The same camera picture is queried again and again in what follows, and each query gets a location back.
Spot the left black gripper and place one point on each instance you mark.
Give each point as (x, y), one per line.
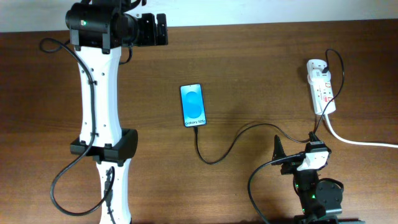
(148, 22)

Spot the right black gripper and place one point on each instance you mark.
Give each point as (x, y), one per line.
(290, 166)

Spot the blue Galaxy smartphone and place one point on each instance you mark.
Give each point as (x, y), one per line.
(193, 108)

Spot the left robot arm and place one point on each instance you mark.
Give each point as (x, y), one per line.
(99, 30)

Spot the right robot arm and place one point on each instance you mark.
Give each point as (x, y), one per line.
(320, 199)

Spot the white USB charger plug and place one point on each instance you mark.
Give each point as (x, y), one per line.
(317, 76)

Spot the white power strip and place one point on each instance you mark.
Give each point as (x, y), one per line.
(322, 93)

